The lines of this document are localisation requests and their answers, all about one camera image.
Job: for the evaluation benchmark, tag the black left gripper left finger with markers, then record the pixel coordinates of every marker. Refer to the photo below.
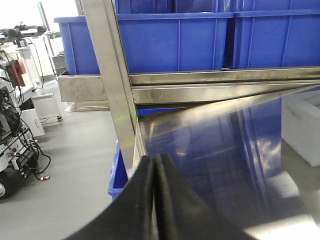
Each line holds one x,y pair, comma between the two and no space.
129,216

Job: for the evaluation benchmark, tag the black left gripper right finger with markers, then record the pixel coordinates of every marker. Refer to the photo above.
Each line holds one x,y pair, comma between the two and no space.
181,214

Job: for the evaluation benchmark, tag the blue bin below table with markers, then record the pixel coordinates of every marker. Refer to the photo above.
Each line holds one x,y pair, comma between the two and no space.
118,174

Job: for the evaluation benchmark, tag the blue bin upper left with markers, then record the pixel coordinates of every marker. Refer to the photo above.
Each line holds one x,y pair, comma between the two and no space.
78,48

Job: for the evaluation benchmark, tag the blue bin upper middle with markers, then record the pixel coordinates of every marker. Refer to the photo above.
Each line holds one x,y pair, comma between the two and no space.
173,35

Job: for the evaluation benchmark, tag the blue bin upper right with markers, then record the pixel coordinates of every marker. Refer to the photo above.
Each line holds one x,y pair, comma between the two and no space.
276,33

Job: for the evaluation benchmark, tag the stainless steel shelf rack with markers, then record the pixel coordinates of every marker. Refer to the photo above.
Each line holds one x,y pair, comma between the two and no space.
144,105

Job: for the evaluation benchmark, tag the white cabinet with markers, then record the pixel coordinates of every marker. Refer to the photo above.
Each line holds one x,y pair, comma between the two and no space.
45,107

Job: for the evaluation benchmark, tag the mobile robot with cables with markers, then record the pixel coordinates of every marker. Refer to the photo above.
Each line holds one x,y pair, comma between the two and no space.
19,151

